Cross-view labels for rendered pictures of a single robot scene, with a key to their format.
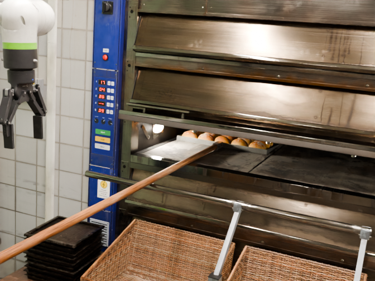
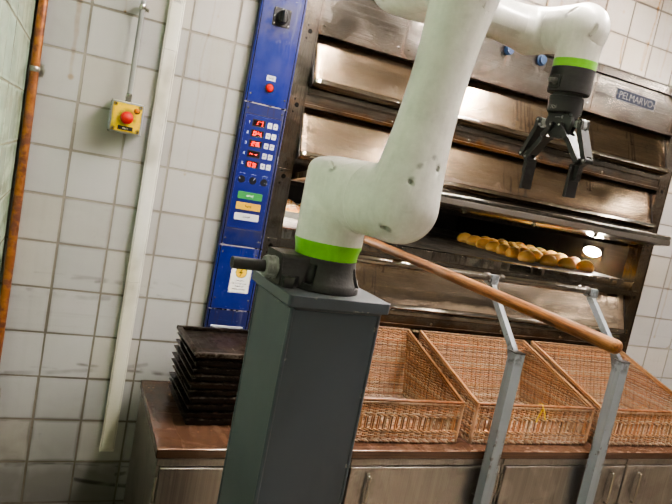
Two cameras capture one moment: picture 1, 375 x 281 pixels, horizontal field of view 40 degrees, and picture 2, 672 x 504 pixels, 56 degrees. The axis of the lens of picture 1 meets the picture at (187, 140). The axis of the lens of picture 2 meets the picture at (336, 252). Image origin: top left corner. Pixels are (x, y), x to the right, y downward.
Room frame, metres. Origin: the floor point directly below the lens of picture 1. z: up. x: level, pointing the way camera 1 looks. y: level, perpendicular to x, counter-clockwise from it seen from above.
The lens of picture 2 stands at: (0.75, 1.81, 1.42)
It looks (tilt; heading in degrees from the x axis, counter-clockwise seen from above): 7 degrees down; 314
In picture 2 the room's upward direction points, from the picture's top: 11 degrees clockwise
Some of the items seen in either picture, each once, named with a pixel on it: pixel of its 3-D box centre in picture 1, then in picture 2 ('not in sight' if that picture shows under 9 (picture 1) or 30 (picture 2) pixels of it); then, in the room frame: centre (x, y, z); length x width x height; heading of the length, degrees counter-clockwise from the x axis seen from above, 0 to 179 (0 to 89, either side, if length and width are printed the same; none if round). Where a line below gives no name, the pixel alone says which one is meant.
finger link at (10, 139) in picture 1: (8, 136); (572, 181); (1.37, 0.50, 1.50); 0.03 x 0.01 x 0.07; 72
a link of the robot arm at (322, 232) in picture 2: not in sight; (339, 208); (1.59, 0.96, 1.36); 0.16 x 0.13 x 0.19; 176
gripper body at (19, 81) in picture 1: (22, 85); (562, 117); (1.44, 0.48, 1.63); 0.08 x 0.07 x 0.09; 162
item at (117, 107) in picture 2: (32, 87); (125, 117); (2.72, 0.85, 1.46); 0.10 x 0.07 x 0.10; 67
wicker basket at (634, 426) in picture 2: not in sight; (608, 391); (1.70, -1.01, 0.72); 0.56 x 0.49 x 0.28; 67
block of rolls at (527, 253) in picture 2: not in sight; (523, 250); (2.36, -1.25, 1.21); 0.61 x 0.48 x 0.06; 157
